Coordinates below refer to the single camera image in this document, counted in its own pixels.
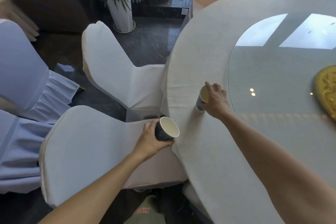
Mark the person's right hand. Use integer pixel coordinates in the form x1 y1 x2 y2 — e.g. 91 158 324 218
201 82 233 121

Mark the person's left hand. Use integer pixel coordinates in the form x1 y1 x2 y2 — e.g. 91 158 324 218
132 118 175 164

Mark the patterned blue white paper cup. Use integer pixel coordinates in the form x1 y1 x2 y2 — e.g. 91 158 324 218
195 85 210 113

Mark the dark blue paper cup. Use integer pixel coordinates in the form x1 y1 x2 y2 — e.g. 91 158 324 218
154 117 180 142

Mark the person's right forearm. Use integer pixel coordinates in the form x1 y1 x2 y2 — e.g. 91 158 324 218
217 111 336 224

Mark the person's left forearm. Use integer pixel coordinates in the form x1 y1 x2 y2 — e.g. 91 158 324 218
39 151 144 224

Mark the white round tablecloth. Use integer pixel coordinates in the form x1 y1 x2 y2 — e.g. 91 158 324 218
160 0 336 224

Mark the white covered chair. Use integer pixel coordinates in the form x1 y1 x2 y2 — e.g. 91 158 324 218
39 105 189 209
82 21 169 122

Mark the round glass turntable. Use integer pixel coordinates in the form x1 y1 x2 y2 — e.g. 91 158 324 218
227 13 336 207

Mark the tall white planter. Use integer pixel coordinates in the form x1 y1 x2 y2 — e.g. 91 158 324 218
107 0 136 34

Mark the gold ornate round plate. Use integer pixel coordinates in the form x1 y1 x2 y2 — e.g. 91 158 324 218
312 65 336 121

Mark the pale blue covered chair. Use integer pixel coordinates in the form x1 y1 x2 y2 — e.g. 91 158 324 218
0 19 80 194

